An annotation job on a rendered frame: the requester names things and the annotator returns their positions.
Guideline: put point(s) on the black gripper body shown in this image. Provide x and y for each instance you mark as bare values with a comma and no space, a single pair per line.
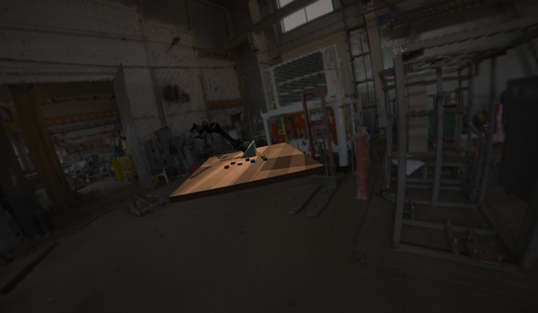
199,130

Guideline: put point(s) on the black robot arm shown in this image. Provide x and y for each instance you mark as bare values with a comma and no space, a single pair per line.
214,127

